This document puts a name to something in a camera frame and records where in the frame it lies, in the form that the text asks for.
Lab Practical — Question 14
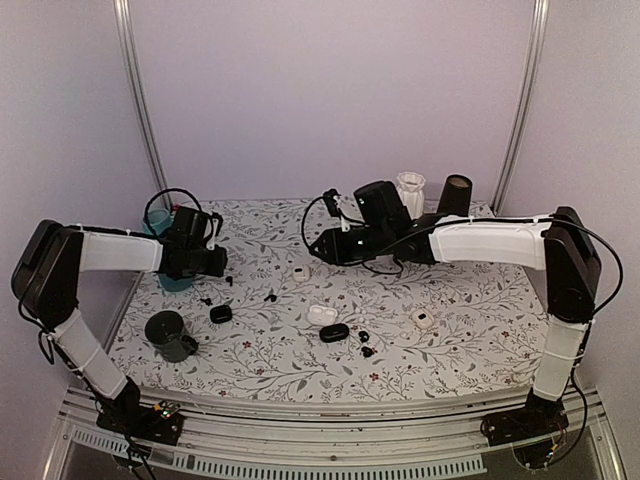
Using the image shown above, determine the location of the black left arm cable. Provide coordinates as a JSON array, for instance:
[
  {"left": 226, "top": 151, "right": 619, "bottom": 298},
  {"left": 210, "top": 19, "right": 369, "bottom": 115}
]
[{"left": 144, "top": 187, "right": 204, "bottom": 236}]

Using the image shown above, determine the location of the white open earbud case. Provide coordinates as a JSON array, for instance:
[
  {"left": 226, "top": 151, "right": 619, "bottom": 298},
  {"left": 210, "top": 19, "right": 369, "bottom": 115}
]
[{"left": 307, "top": 305, "right": 338, "bottom": 327}]

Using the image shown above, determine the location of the aluminium corner post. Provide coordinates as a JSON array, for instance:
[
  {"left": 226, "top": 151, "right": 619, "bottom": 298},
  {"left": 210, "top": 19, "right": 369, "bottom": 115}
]
[
  {"left": 113, "top": 0, "right": 168, "bottom": 190},
  {"left": 490, "top": 0, "right": 550, "bottom": 214}
]

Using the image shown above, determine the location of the black mug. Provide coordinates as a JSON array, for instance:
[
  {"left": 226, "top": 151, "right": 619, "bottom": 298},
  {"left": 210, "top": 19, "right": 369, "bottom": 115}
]
[{"left": 144, "top": 310, "right": 199, "bottom": 363}]

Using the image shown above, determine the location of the black square earbud case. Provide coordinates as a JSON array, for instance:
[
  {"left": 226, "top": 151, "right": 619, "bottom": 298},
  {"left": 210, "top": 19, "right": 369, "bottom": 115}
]
[{"left": 209, "top": 305, "right": 233, "bottom": 325}]

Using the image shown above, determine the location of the aluminium front rail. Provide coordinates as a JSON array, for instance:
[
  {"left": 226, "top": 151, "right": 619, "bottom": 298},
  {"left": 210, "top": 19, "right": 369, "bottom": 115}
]
[{"left": 43, "top": 387, "right": 627, "bottom": 479}]

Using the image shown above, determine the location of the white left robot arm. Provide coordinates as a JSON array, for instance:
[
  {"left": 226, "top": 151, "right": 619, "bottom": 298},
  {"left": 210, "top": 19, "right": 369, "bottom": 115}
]
[{"left": 11, "top": 207, "right": 227, "bottom": 434}]

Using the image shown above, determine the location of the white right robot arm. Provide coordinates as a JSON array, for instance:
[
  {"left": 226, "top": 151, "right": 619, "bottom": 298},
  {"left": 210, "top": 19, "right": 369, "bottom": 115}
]
[{"left": 304, "top": 175, "right": 602, "bottom": 436}]

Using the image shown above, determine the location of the right aluminium corner post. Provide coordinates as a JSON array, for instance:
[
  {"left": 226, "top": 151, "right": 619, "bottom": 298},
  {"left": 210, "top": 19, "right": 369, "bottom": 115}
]
[{"left": 490, "top": 0, "right": 550, "bottom": 214}]

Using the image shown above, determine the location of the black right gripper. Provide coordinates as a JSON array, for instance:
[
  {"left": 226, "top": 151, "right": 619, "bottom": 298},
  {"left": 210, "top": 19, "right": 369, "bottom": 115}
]
[{"left": 309, "top": 224, "right": 391, "bottom": 265}]

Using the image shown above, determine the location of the black tapered vase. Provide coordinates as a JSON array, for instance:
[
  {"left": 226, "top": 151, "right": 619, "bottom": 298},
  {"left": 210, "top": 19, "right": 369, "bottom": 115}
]
[{"left": 436, "top": 174, "right": 473, "bottom": 217}]

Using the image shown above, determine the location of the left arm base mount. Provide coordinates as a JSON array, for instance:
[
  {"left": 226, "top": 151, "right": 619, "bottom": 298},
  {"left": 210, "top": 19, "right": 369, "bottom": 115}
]
[{"left": 91, "top": 377, "right": 185, "bottom": 446}]

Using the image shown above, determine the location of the black oval earbud case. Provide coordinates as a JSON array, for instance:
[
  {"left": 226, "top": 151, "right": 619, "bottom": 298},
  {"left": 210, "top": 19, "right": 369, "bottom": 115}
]
[{"left": 319, "top": 323, "right": 350, "bottom": 343}]

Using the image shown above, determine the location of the white ribbed vase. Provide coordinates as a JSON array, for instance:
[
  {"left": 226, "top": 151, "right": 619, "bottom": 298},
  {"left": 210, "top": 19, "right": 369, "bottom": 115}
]
[{"left": 397, "top": 172, "right": 426, "bottom": 219}]

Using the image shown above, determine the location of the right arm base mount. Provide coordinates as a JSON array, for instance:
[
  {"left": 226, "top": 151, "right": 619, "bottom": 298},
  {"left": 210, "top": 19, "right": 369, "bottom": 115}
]
[{"left": 480, "top": 388, "right": 569, "bottom": 446}]

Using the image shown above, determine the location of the left aluminium corner post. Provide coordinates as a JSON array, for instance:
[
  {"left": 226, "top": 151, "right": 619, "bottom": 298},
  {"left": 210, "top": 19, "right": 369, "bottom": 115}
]
[{"left": 113, "top": 0, "right": 168, "bottom": 190}]

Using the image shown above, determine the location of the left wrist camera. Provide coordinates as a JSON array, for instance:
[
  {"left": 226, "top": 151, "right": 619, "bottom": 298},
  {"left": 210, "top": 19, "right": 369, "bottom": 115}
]
[{"left": 172, "top": 206, "right": 223, "bottom": 251}]

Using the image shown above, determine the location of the white closed earbud case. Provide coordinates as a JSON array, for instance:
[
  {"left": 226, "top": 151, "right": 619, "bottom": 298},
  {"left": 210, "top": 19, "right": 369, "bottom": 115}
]
[{"left": 292, "top": 266, "right": 310, "bottom": 282}]

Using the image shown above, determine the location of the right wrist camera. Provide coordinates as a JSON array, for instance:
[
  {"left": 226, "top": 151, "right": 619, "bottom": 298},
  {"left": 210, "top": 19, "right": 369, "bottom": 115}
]
[{"left": 322, "top": 188, "right": 351, "bottom": 233}]

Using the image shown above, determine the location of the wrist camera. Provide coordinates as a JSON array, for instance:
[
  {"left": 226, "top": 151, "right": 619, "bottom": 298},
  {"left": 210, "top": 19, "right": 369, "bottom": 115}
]
[
  {"left": 322, "top": 188, "right": 351, "bottom": 233},
  {"left": 172, "top": 206, "right": 223, "bottom": 251}
]

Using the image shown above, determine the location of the teal cup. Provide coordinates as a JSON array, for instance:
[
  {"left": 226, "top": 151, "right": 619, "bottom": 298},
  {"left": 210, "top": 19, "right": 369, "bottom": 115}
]
[{"left": 143, "top": 208, "right": 194, "bottom": 293}]

